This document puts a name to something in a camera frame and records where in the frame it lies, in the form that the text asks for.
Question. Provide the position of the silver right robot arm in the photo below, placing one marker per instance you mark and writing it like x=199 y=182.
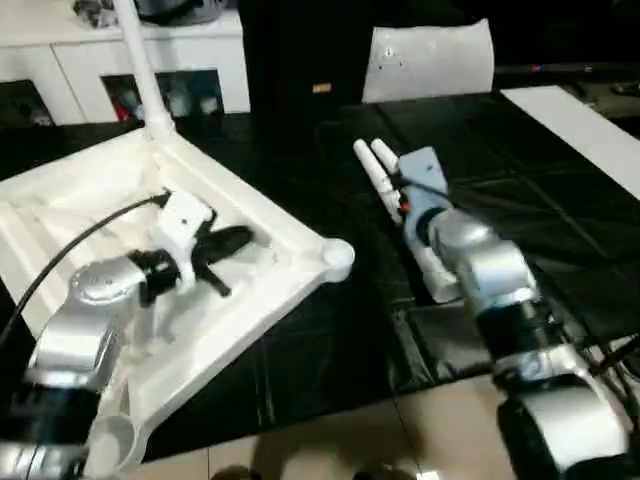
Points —
x=500 y=280

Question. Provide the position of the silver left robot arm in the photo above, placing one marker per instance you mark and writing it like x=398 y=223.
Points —
x=75 y=325

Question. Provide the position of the dark robot right foot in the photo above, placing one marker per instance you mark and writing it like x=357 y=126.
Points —
x=385 y=472

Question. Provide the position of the dark robot foot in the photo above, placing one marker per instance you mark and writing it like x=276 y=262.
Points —
x=230 y=473
x=385 y=472

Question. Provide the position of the white plastic table top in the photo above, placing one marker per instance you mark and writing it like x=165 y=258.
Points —
x=100 y=190

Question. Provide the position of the white chair back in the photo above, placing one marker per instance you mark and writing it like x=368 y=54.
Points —
x=430 y=60

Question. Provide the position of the black tangled bundle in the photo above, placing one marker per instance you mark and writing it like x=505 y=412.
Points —
x=95 y=10

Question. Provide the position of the white jar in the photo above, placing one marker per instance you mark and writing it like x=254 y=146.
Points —
x=178 y=102

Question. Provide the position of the black cabinet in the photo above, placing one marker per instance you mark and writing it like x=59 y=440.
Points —
x=300 y=50

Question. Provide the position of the white table leg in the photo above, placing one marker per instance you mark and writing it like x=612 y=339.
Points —
x=380 y=180
x=385 y=152
x=145 y=75

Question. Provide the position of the small gold label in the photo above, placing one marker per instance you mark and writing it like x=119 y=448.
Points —
x=321 y=89

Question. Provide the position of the dark robot left foot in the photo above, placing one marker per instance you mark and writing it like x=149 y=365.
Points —
x=230 y=473

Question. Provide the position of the black tripod leg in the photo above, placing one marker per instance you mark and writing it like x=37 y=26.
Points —
x=617 y=352

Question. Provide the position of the red packet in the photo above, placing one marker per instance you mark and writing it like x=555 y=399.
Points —
x=119 y=109

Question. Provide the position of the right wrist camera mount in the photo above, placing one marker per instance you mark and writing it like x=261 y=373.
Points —
x=422 y=175

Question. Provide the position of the white glass-door cabinet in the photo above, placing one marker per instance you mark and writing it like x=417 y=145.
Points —
x=75 y=55

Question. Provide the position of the small white cup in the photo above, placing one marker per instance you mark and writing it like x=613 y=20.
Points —
x=207 y=105

